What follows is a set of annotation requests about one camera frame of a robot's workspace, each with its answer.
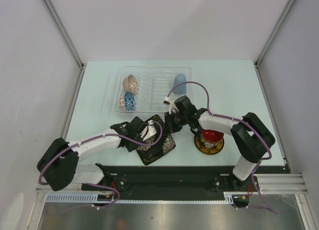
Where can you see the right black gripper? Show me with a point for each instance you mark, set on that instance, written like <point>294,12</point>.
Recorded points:
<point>169,127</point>

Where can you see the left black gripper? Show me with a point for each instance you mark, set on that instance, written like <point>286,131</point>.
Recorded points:
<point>131,147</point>

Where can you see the black floral square plate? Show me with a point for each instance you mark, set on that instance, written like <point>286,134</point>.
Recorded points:
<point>156,147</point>

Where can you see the blue patterned bowl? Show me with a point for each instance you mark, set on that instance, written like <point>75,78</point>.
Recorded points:
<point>127,102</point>

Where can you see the red black mug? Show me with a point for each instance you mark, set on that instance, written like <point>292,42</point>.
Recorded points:
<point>210,136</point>

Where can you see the light blue cup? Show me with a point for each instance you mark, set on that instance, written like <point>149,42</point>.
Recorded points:
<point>179,89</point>

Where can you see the clear wire dish rack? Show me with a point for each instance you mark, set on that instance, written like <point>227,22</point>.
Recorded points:
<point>153,85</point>

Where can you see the beige patterned bowl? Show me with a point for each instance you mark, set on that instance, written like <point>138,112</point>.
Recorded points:
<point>130,84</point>

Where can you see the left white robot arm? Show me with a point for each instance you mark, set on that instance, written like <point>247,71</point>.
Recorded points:
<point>60,164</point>

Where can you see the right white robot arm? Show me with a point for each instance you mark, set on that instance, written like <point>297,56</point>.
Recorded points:
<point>252,137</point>

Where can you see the yellow black saucer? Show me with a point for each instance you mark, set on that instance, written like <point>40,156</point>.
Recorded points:
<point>208,148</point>

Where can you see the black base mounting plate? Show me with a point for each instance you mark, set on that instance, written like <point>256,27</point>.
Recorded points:
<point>179,194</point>

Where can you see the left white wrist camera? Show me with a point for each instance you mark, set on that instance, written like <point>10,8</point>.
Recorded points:
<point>149,131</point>

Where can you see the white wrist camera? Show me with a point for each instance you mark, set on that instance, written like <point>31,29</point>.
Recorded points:
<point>172,108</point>
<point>149,131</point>

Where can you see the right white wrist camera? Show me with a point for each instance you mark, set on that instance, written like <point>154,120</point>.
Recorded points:
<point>172,108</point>

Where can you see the white slotted cable duct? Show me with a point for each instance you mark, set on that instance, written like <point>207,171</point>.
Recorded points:
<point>104,198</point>

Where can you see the right aluminium corner post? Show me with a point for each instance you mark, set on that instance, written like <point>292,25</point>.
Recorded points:
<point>275,31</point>

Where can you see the aluminium corner post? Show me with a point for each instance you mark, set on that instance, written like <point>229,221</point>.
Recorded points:
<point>275,31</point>
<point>48,4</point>

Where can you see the left aluminium corner post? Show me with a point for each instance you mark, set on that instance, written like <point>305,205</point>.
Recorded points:
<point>48,4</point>

